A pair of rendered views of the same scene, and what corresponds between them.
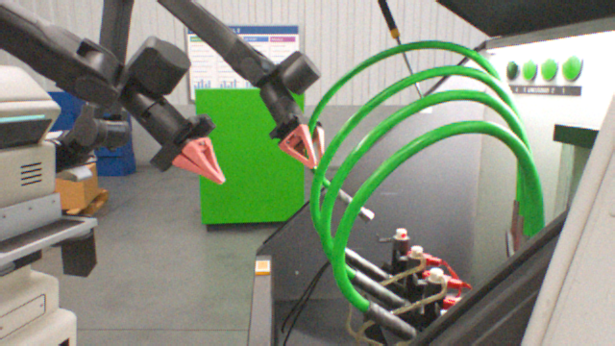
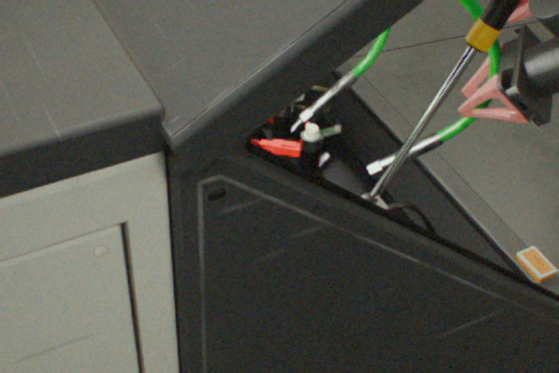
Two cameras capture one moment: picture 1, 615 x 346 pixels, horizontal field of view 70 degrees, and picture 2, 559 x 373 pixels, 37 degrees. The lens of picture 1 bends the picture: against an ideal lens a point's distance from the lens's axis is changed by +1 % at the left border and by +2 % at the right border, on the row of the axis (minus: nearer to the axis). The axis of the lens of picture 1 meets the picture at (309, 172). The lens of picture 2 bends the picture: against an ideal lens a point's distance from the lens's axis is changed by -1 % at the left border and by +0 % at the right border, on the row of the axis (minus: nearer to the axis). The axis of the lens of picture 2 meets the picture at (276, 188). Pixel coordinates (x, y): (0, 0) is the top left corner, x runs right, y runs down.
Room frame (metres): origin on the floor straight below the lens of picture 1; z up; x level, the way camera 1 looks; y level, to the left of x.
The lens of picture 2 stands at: (1.43, -0.54, 1.79)
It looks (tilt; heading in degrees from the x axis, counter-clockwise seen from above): 44 degrees down; 155
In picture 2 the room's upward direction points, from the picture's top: 4 degrees clockwise
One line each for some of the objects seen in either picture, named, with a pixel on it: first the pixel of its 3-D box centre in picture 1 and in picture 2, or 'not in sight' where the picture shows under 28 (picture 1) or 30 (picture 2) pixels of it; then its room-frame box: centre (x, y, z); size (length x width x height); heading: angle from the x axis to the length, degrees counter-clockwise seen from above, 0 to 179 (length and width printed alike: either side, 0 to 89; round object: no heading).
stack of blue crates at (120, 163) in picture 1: (84, 134); not in sight; (6.45, 3.32, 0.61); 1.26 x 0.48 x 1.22; 89
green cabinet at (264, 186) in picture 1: (252, 154); not in sight; (4.30, 0.57, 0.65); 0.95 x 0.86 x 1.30; 97
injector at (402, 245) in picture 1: (392, 295); (312, 189); (0.70, -0.14, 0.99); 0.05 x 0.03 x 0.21; 95
